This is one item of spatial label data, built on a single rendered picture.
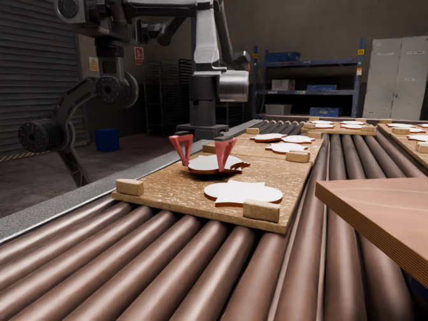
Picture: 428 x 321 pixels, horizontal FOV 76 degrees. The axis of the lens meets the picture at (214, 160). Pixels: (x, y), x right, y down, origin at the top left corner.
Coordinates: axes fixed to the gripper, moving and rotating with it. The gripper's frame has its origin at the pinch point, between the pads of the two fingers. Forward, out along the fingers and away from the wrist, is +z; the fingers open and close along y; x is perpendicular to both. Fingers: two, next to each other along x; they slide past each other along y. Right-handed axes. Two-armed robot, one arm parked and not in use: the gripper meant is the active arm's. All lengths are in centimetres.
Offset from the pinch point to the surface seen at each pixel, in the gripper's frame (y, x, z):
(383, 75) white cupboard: -36, -481, -46
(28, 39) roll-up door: 475, -214, -102
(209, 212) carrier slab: -10.4, 14.2, 3.9
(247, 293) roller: -23.1, 27.2, 5.6
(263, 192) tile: -16.2, 3.5, 2.4
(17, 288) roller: -0.2, 39.6, 5.7
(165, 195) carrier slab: 0.9, 12.5, 3.5
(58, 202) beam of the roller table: 20.7, 22.3, 5.6
